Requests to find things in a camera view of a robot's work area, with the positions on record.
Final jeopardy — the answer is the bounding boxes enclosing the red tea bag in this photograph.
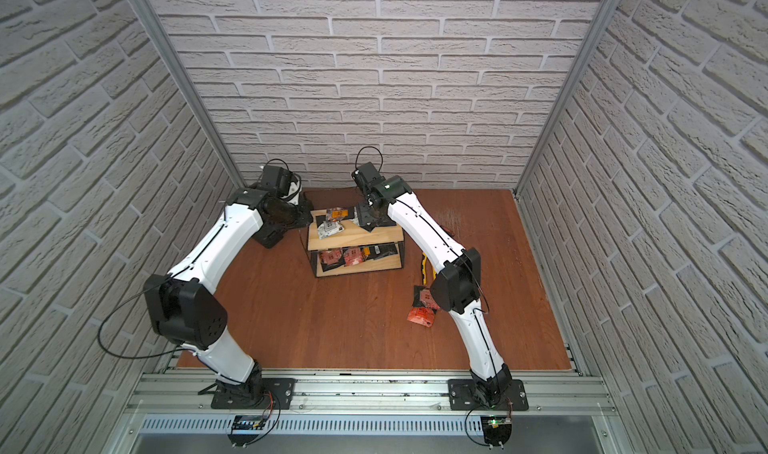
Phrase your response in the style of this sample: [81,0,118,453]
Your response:
[407,307,435,328]
[412,286,440,312]
[343,246,366,266]

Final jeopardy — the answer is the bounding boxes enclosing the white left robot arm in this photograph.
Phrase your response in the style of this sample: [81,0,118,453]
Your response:
[143,188,312,386]

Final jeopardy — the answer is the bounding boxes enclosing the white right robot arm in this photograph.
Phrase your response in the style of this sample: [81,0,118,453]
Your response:
[352,163,512,407]

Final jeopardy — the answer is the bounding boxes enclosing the black tea bag lower shelf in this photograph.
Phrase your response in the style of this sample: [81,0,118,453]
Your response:
[362,243,399,260]

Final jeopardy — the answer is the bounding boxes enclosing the red tea bag lower shelf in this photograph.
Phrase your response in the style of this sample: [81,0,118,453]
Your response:
[318,248,345,271]

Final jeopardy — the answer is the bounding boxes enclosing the left controller board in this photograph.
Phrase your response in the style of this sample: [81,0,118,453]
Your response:
[228,415,274,447]

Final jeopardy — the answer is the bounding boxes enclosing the controller board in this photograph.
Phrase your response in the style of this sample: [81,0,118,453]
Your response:
[480,416,513,449]
[228,415,274,447]

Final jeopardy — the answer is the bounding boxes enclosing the right controller board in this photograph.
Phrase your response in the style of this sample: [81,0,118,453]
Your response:
[480,416,513,449]

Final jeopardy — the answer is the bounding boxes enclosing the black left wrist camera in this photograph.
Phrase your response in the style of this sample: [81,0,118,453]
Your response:
[256,165,298,200]

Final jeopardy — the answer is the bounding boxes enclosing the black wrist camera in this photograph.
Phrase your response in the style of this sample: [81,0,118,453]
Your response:
[351,162,385,197]
[256,165,298,200]

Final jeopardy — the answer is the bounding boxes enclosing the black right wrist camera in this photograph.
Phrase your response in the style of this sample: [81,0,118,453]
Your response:
[351,162,385,197]

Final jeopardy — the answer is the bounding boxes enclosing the wooden two-tier wire shelf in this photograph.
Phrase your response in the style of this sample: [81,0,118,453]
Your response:
[306,187,406,278]

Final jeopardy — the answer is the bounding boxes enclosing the yellow handled pliers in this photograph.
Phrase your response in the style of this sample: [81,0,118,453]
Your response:
[420,253,436,287]

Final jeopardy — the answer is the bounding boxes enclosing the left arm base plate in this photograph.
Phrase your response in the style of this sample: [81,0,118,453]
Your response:
[210,378,296,410]

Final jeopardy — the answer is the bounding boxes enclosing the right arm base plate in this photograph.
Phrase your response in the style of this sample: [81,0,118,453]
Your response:
[447,379,529,413]

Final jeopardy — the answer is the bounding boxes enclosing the aluminium mounting rail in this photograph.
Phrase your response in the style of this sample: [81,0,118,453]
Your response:
[126,368,618,416]

